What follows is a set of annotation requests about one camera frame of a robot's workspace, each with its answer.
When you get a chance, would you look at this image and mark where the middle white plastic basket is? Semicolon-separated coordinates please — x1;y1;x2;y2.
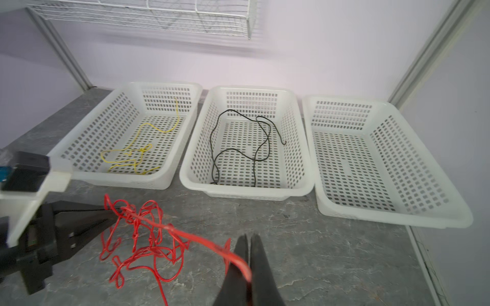
179;86;314;201

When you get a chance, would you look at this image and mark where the left white plastic basket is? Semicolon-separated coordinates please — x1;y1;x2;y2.
48;82;203;190

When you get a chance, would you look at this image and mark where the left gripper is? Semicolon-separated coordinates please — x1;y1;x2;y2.
16;201;118;295

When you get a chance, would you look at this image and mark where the white plastic basket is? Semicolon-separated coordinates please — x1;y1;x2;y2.
48;82;203;190
179;86;314;201
302;95;473;229

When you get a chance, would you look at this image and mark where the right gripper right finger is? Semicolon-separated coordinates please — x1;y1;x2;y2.
250;234;285;306

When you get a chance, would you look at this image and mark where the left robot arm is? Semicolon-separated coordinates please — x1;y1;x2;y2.
1;201;117;295

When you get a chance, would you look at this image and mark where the black cable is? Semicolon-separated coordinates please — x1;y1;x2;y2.
209;108;287;187

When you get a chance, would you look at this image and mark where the white wire wall shelf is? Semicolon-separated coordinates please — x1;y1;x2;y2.
25;0;258;39

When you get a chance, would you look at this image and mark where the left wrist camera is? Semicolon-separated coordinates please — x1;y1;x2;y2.
1;151;73;247

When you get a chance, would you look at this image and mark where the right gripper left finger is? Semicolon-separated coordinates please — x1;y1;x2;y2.
213;234;250;306

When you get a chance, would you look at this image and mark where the right white plastic basket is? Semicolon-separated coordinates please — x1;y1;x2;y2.
302;95;473;229

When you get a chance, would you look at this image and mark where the red cable with clip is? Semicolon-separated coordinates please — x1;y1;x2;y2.
98;194;253;306

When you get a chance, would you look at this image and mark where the yellow cable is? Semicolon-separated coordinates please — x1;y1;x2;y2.
100;97;181;176

